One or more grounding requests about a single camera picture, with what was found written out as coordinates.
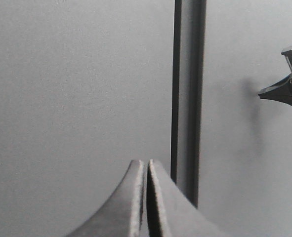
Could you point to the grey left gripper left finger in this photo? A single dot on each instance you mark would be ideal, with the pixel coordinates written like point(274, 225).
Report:
point(121, 214)

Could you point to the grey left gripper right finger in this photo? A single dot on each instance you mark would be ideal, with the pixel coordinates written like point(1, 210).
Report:
point(169, 212)

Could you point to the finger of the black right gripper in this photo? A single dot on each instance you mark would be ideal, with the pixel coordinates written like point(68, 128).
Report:
point(282, 90)

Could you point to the grey fridge door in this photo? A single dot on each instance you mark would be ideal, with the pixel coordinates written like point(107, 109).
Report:
point(85, 87)
point(231, 152)

